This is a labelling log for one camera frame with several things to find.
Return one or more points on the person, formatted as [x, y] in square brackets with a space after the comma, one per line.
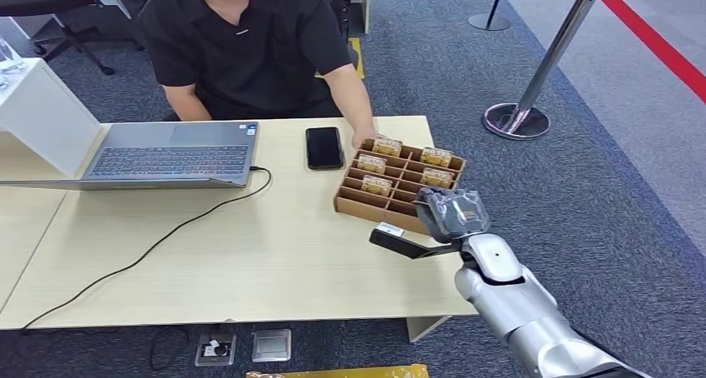
[242, 50]

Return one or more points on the black stanchion post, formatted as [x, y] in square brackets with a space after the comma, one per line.
[490, 18]

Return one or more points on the person's right forearm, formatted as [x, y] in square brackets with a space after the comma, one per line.
[186, 102]

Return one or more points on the clear plastic object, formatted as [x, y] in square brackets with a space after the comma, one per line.
[6, 60]

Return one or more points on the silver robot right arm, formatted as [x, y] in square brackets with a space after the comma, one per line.
[518, 304]

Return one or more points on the white cabinet panel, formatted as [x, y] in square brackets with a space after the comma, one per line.
[366, 3]

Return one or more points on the black smartphone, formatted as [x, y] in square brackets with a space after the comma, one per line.
[325, 148]

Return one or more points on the red barrier belt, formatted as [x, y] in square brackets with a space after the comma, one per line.
[656, 42]

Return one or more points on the chrome stanchion post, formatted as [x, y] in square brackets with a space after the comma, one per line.
[543, 72]

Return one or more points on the cardboard card holder box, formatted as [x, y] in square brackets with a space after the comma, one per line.
[358, 207]

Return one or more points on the black office chair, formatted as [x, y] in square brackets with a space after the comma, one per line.
[49, 0]

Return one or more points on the gold foil strip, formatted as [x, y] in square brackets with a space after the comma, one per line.
[353, 373]

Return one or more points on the person's left hand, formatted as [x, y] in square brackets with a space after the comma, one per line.
[364, 137]

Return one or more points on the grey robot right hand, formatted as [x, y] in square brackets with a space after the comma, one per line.
[449, 215]

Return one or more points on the beige desk leg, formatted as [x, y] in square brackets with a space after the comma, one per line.
[422, 328]

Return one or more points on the closed floor socket cover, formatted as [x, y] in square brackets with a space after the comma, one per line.
[271, 346]

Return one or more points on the open floor socket box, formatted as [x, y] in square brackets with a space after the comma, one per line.
[216, 349]

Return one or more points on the person's left forearm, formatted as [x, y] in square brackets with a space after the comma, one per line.
[352, 97]

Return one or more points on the white angled stand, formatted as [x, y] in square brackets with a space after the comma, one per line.
[44, 117]

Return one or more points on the grey laptop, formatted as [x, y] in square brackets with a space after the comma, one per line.
[171, 156]

